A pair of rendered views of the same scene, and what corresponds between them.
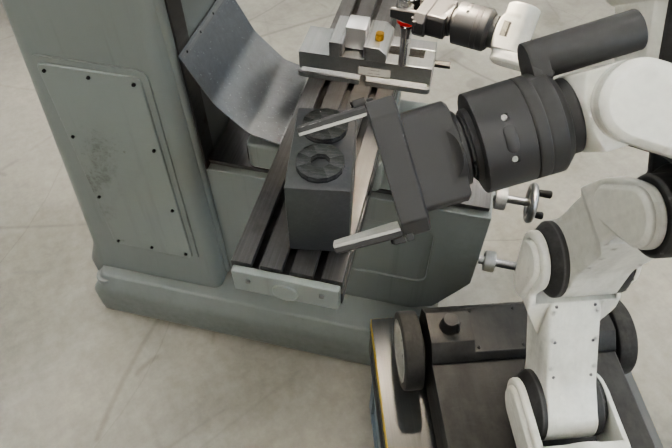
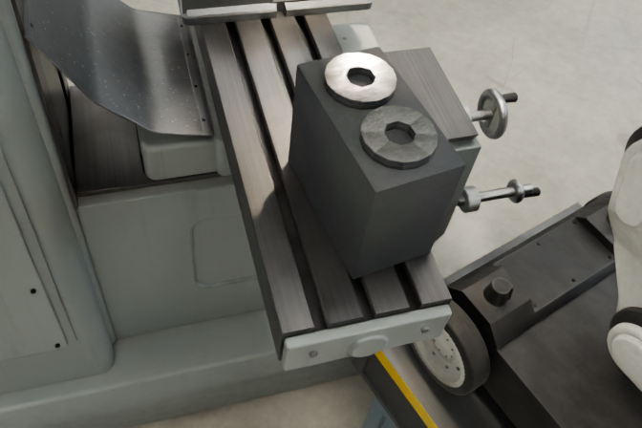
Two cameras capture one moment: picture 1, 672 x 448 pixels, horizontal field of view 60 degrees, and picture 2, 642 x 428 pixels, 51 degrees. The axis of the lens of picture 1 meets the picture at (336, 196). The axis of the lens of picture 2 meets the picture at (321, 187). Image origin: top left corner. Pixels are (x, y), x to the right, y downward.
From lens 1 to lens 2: 0.58 m
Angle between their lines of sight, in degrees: 23
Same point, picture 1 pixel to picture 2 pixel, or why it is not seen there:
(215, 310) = (118, 402)
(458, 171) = not seen: outside the picture
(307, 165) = (389, 146)
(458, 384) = (536, 359)
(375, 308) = not seen: hidden behind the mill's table
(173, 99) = (24, 113)
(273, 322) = (208, 382)
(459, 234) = not seen: hidden behind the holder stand
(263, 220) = (286, 253)
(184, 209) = (53, 281)
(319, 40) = not seen: outside the picture
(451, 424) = (558, 411)
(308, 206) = (401, 207)
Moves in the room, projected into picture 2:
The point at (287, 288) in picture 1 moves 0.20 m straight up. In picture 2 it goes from (377, 338) to (409, 253)
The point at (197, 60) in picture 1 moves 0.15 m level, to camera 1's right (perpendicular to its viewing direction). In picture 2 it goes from (47, 36) to (152, 11)
